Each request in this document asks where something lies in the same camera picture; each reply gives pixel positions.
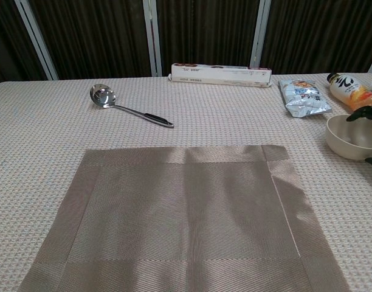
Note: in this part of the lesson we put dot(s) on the long white cling film box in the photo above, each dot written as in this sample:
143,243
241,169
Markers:
219,77

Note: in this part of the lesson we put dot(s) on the orange tea bottle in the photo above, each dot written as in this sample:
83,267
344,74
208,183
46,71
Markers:
350,91

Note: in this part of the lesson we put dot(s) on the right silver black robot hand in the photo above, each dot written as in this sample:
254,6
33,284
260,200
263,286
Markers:
369,112

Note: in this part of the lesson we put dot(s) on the beige woven tablecloth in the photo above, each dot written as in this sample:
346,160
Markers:
37,127

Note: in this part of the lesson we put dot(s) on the silver snack packet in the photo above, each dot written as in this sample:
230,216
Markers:
301,97

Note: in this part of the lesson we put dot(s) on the light brown bowl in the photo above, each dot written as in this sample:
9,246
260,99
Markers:
350,137

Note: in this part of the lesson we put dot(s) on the brown woven placemat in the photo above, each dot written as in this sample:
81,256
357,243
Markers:
180,225

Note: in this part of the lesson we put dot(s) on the black pleated curtain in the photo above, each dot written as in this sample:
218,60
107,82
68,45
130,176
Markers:
95,36

